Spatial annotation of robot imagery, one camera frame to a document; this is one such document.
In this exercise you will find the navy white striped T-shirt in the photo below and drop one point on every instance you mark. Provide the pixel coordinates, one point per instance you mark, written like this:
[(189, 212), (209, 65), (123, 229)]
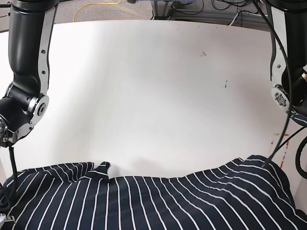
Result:
[(240, 195)]

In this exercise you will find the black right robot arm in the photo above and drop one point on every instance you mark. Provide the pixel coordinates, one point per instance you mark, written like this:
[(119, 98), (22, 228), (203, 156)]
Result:
[(26, 100)]

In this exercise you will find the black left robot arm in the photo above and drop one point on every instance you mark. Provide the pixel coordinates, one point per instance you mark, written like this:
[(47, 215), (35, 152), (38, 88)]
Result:
[(287, 21)]

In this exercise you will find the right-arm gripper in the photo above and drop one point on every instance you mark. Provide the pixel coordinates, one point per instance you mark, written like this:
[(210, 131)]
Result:
[(4, 218)]

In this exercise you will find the red tape rectangle marking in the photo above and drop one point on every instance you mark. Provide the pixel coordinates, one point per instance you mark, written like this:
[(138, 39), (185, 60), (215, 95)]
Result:
[(281, 153)]

